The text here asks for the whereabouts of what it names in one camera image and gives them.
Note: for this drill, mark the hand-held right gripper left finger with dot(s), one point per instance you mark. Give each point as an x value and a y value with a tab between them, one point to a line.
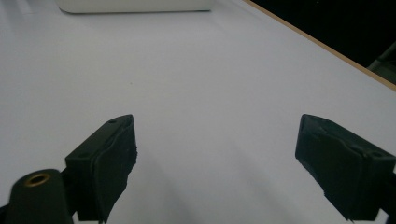
106	165

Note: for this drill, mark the white plastic bin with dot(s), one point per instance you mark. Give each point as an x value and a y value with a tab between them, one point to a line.
134	5

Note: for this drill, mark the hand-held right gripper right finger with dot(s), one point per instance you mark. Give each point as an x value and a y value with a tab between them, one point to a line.
345	168

